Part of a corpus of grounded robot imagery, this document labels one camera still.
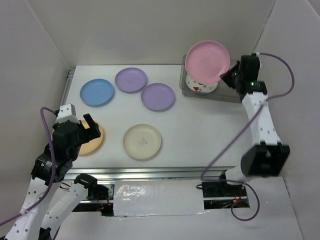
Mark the pink plate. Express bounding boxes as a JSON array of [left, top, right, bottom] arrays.
[[184, 40, 231, 85]]

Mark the white watermelon pattern plate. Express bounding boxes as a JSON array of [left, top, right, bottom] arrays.
[[185, 74, 218, 94]]

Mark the cream plate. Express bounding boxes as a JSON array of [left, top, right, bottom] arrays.
[[122, 124, 162, 161]]

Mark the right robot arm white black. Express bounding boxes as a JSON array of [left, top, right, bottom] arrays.
[[217, 53, 290, 196]]

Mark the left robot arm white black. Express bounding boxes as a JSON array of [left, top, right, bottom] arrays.
[[1, 114, 101, 240]]

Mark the clear plastic bin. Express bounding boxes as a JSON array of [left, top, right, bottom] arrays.
[[179, 55, 241, 104]]

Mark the orange plate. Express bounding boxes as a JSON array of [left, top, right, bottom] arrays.
[[79, 122, 104, 156]]

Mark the blue plate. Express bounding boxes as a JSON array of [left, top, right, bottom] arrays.
[[79, 78, 115, 107]]

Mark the purple plate rear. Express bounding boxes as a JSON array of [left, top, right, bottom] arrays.
[[115, 67, 148, 93]]

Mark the purple plate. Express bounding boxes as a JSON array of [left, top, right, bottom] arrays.
[[115, 67, 148, 93], [140, 82, 176, 111]]

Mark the purple plate front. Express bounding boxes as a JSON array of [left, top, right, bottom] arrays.
[[140, 82, 176, 111]]

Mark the white foil cover panel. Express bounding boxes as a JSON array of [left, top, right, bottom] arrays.
[[113, 180, 206, 217]]

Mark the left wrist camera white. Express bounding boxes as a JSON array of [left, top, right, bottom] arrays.
[[56, 103, 79, 124]]

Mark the aluminium frame rail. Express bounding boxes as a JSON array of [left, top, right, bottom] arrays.
[[59, 65, 279, 181]]

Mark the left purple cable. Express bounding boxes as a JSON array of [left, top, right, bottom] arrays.
[[0, 106, 60, 228]]

